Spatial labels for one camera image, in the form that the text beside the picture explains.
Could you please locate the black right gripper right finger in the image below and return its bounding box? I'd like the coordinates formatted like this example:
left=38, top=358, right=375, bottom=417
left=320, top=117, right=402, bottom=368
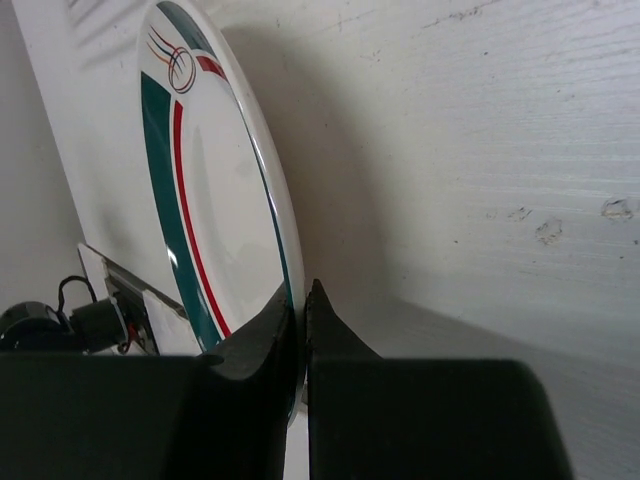
left=306, top=281, right=573, bottom=479

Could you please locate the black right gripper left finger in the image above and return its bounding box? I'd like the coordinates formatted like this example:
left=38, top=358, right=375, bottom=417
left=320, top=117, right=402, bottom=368
left=1, top=294, right=296, bottom=479

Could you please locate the green red rimmed plate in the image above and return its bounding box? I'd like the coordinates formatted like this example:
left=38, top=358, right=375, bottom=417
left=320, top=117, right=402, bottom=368
left=136, top=0, right=307, bottom=416

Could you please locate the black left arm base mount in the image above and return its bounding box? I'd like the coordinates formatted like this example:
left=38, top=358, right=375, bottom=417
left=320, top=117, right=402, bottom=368
left=1, top=275, right=135, bottom=354

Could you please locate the aluminium rail frame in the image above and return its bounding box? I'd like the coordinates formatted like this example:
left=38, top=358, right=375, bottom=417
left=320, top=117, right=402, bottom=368
left=77, top=243, right=201, bottom=355

